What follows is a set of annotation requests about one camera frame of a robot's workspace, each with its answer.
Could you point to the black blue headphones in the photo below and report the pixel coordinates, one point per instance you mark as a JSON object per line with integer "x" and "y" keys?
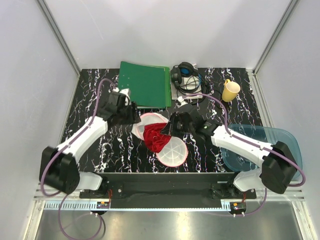
{"x": 196, "y": 98}

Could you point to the white pink mesh laundry bag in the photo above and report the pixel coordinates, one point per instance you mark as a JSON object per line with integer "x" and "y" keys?
{"x": 174, "y": 153}

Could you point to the white slotted cable duct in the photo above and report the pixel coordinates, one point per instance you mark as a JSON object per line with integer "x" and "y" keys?
{"x": 70, "y": 205}

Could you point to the green folder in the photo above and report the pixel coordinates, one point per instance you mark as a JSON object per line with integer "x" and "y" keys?
{"x": 150, "y": 86}

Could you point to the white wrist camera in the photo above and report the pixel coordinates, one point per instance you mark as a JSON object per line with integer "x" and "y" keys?
{"x": 181, "y": 102}
{"x": 125, "y": 92}

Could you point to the red bra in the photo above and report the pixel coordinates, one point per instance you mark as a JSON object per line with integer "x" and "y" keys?
{"x": 154, "y": 140}

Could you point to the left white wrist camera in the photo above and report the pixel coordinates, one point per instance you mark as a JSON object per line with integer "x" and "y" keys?
{"x": 125, "y": 92}

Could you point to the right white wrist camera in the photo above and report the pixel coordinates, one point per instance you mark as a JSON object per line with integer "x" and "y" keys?
{"x": 181, "y": 102}

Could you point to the grey book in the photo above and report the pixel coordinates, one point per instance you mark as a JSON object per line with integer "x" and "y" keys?
{"x": 184, "y": 83}

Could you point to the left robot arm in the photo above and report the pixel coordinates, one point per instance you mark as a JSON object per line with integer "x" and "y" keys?
{"x": 59, "y": 165}

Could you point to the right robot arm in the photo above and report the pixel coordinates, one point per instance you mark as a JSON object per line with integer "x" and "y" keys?
{"x": 276, "y": 164}

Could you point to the yellow mug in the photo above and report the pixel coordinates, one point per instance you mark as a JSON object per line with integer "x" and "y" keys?
{"x": 230, "y": 90}

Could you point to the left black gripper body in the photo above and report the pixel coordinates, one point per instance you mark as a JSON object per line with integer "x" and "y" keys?
{"x": 128, "y": 114}

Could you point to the blue transparent plastic bin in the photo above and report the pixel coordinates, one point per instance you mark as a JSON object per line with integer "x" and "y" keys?
{"x": 236, "y": 163}

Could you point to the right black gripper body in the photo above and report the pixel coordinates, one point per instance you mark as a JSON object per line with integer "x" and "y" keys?
{"x": 178, "y": 126}

